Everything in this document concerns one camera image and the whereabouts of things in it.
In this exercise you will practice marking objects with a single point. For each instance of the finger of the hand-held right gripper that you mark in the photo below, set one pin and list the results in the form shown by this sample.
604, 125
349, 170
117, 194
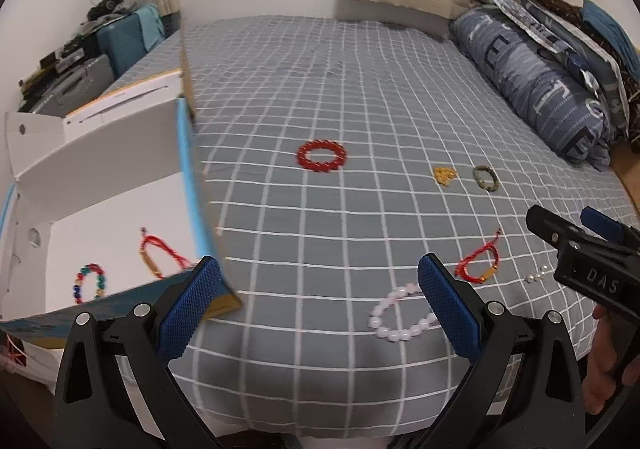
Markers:
542, 224
600, 224

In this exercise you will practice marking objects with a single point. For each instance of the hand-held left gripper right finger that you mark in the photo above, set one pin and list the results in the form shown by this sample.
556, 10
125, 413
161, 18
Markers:
450, 314

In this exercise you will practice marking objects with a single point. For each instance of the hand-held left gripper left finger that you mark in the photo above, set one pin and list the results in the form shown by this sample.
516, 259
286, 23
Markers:
187, 309

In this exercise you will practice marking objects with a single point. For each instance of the small white pearl beads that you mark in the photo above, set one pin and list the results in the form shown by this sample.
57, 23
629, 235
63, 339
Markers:
534, 277

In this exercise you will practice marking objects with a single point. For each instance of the white cardboard box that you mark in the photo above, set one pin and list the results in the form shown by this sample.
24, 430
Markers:
100, 239

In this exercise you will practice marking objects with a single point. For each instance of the person's right hand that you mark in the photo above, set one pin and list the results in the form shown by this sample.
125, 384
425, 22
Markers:
600, 379

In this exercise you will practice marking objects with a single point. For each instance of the blue printed pillow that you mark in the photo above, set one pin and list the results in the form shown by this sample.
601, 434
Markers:
540, 79

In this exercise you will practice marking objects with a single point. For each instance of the teal folded cloth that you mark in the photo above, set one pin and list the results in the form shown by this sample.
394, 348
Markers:
607, 26

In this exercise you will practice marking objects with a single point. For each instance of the grey checked bed sheet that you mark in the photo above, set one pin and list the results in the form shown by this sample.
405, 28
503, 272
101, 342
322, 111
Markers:
350, 94

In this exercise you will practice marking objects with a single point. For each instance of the grey suitcase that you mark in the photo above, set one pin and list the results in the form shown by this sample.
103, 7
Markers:
75, 84

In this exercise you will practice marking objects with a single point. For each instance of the teal suitcase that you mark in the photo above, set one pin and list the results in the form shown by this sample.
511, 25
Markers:
117, 41

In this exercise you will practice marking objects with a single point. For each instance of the light teal cloth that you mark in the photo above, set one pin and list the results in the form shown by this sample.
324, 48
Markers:
150, 26

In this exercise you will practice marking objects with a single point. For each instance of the pile of dark items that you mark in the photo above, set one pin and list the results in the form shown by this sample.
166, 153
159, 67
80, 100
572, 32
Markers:
107, 6

